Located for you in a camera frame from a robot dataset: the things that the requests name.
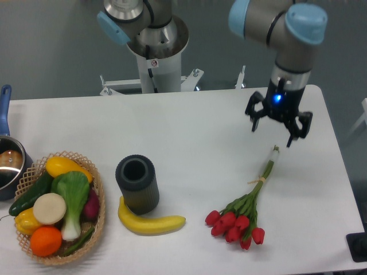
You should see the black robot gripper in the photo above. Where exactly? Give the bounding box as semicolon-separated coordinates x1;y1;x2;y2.
245;80;313;148

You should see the red tulip bouquet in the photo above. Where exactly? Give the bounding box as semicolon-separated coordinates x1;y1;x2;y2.
205;145;280;250

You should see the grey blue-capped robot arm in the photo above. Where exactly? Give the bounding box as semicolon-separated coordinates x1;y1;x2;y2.
228;1;328;146

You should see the black device at table edge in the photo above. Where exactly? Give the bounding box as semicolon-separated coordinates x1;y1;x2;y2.
346;232;366;262

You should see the dark grey ribbed vase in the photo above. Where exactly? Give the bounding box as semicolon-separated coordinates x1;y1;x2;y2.
115;155;160;215

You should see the yellow banana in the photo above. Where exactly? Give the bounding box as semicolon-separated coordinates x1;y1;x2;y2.
118;196;186;236

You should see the purple sweet potato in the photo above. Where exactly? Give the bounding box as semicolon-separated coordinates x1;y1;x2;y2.
83;188;100;221

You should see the green bok choy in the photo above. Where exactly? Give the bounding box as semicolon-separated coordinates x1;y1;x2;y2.
51;171;89;241

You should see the green bean pod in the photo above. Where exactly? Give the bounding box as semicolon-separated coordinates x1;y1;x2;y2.
62;227;95;257

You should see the yellow squash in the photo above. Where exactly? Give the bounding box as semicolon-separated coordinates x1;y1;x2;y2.
45;156;93;183

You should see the dark green cucumber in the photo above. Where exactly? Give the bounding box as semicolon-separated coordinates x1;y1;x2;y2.
9;171;53;217

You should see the woven wicker basket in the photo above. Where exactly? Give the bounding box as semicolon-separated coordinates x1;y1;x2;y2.
15;151;106;266

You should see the beige round radish slice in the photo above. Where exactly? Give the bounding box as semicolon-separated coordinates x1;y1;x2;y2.
33;193;67;225

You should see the orange fruit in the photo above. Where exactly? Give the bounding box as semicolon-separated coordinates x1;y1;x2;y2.
30;226;63;257

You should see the yellow bell pepper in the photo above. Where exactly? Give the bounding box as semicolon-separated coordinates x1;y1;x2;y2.
14;207;43;235

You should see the white furniture frame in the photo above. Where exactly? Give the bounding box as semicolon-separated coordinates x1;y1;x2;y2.
342;98;366;145

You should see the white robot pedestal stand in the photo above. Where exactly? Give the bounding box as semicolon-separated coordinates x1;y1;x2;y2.
97;1;240;93

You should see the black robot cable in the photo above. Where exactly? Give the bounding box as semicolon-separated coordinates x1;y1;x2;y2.
145;45;159;94

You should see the blue-handled saucepan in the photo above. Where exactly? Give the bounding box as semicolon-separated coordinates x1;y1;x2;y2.
1;85;33;201

